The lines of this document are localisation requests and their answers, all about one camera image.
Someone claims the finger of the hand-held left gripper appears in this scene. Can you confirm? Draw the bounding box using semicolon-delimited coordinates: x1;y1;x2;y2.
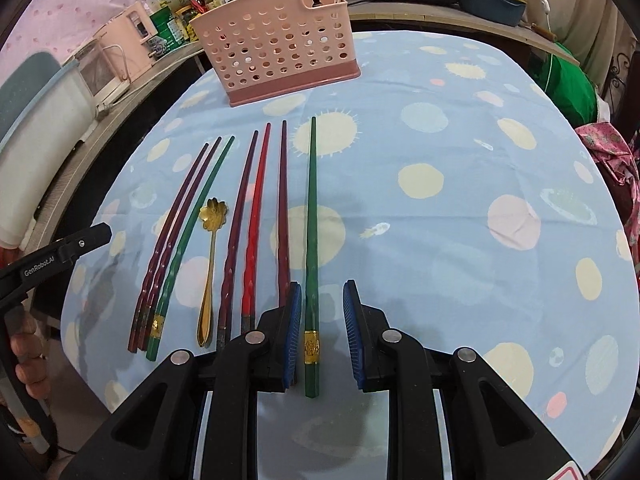
0;222;113;313

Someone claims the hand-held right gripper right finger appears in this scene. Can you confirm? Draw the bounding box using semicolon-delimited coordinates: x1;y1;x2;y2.
341;280;588;480

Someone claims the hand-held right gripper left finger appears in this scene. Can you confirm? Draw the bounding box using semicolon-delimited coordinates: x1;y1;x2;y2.
57;282;303;480

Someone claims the red chopstick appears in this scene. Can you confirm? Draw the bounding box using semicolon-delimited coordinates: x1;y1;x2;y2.
240;122;272;335

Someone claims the dark maroon chopstick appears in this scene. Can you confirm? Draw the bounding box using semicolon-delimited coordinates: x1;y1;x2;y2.
276;120;292;308
216;130;259;351
137;136;222;352
127;142;209;352

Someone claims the green chopstick with gold band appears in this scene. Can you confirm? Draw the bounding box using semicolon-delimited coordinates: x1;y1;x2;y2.
146;136;236;362
303;116;322;400

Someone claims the gold flower-shaped spoon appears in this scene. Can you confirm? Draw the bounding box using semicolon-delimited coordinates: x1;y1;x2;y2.
196;198;229;349

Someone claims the pink perforated utensil basket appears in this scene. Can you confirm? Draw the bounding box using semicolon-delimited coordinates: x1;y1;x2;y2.
189;0;361;108

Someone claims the person's left hand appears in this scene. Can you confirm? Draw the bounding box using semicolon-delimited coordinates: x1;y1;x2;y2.
9;330;53;416

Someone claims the white plastic storage box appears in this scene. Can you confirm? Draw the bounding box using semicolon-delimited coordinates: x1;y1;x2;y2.
0;52;101;251

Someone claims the blue planet-print tablecloth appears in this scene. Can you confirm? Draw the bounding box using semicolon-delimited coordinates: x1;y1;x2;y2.
62;30;636;480

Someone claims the white power strip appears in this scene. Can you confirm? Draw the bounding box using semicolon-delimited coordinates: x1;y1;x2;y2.
94;97;132;118

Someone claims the pink kitchen appliance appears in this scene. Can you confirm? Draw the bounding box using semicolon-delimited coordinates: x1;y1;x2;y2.
75;1;162;106

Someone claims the green carton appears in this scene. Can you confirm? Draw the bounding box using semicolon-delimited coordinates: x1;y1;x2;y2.
149;4;182;55

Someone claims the pink floral cloth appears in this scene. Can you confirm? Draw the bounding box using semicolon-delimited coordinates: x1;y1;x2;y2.
575;120;640;261

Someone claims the green cloth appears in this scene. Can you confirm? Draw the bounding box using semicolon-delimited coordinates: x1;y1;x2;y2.
544;40;602;129

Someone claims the black metal scroll rack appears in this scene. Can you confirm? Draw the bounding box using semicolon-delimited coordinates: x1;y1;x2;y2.
604;52;633;113

